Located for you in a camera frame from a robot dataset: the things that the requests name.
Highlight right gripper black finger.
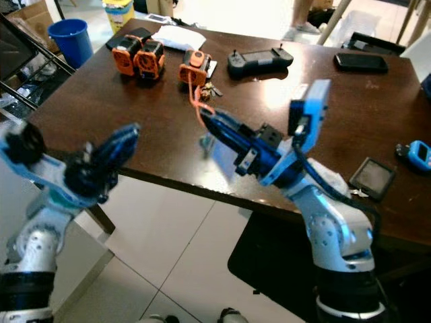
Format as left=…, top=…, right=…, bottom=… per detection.
left=199, top=108, right=260, bottom=147
left=201, top=118, right=246, bottom=166

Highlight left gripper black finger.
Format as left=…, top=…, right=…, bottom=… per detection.
left=104, top=139, right=139, bottom=181
left=91, top=122, right=141, bottom=162

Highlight keys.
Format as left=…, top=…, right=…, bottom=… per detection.
left=189, top=67, right=222, bottom=127

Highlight small teal key fob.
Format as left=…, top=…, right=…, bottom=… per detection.
left=199, top=132, right=218, bottom=153

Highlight brown wooden table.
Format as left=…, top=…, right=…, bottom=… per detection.
left=27, top=19, right=431, bottom=253

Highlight black handheld controller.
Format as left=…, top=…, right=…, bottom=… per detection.
left=226, top=45, right=295, bottom=79

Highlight orange and black device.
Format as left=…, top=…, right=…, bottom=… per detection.
left=133, top=39, right=166, bottom=81
left=112, top=34, right=142, bottom=76

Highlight white paper sheet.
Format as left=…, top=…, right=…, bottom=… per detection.
left=151, top=25, right=207, bottom=52

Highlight flat black pouch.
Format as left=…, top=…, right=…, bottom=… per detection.
left=106, top=27, right=153, bottom=50

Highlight blue plastic bucket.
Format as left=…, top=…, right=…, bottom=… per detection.
left=47, top=18, right=94, bottom=69

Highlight small black square pad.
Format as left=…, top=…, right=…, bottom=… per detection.
left=349, top=157, right=397, bottom=201

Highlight black floor mat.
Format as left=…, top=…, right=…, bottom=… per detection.
left=226, top=212, right=431, bottom=323

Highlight person's feet in shoes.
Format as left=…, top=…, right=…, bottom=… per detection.
left=290, top=0, right=323, bottom=36

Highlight yellow printed container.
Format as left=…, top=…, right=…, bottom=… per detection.
left=104, top=0, right=135, bottom=34

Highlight black folding chair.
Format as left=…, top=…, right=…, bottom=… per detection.
left=0, top=12, right=76, bottom=112

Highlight black smartphone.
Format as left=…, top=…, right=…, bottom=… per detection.
left=333, top=52, right=390, bottom=74

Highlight slanted wooden leg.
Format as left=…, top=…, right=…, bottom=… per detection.
left=315, top=0, right=354, bottom=46

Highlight brown cardboard box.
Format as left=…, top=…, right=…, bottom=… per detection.
left=10, top=0, right=56, bottom=33

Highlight small blue gadget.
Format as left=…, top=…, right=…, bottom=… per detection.
left=395, top=140, right=431, bottom=174

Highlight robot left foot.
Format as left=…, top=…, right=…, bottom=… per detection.
left=139, top=314, right=176, bottom=323

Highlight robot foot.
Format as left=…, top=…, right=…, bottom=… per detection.
left=215, top=308, right=251, bottom=323
left=139, top=314, right=176, bottom=323

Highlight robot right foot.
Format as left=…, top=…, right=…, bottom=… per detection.
left=215, top=308, right=251, bottom=323

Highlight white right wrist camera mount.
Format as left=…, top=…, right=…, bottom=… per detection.
left=257, top=79, right=332, bottom=187

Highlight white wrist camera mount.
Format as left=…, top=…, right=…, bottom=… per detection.
left=1, top=120, right=81, bottom=203
left=257, top=79, right=332, bottom=187

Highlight orange device with handle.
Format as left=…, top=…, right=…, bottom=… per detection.
left=179, top=50, right=211, bottom=87

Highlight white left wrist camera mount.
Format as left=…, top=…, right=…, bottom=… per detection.
left=1, top=120, right=81, bottom=203

